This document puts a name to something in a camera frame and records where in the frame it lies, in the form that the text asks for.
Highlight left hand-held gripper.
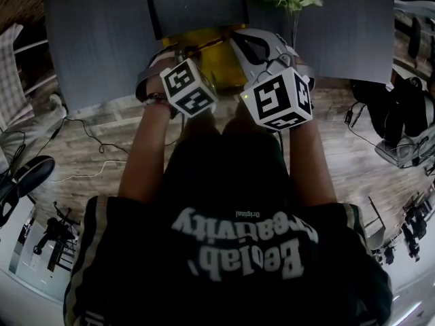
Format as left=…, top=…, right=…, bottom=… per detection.
left=135, top=45, right=218, bottom=119

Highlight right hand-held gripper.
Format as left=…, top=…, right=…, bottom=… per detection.
left=230, top=29, right=317, bottom=134

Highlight person's left forearm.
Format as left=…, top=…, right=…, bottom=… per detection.
left=117, top=102, right=173, bottom=207

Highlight person's right forearm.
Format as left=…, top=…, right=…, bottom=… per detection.
left=287, top=122, right=339, bottom=206

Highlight person's left hand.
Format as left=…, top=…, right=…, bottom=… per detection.
left=145, top=77, right=167, bottom=96

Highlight black rectangular tray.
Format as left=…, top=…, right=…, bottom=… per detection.
left=142, top=0, right=251, bottom=41

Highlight person's right leg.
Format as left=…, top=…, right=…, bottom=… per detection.
left=222, top=102, right=273, bottom=137

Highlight person's leg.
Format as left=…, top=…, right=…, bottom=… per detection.
left=222, top=102, right=273, bottom=137
left=183, top=112, right=224, bottom=139

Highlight person's left leg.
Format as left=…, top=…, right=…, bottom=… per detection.
left=183, top=112, right=224, bottom=139

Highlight person's black shorts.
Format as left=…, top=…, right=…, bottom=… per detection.
left=162, top=129, right=292, bottom=223

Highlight black backpack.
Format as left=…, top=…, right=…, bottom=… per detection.
left=351, top=69, right=435, bottom=142

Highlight black office chair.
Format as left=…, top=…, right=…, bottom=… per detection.
left=392, top=0, right=435, bottom=71

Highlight grey plaid cloth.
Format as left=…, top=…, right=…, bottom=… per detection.
left=0, top=24, right=37, bottom=125

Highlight grey bag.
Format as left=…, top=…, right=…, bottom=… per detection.
left=373, top=127, right=435, bottom=169

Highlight black equipment stands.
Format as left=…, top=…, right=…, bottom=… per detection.
left=370, top=188, right=435, bottom=268

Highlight beaded bracelet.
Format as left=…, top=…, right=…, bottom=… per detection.
left=141, top=97, right=172, bottom=111

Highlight black cable with adapter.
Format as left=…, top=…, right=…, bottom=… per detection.
left=343, top=100, right=380, bottom=147

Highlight black floor cable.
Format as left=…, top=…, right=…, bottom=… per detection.
left=0, top=116, right=131, bottom=156

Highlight white floor cable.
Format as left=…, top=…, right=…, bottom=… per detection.
left=56, top=160, right=128, bottom=183

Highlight black camera tripod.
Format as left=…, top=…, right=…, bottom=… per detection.
left=33, top=200, right=84, bottom=274

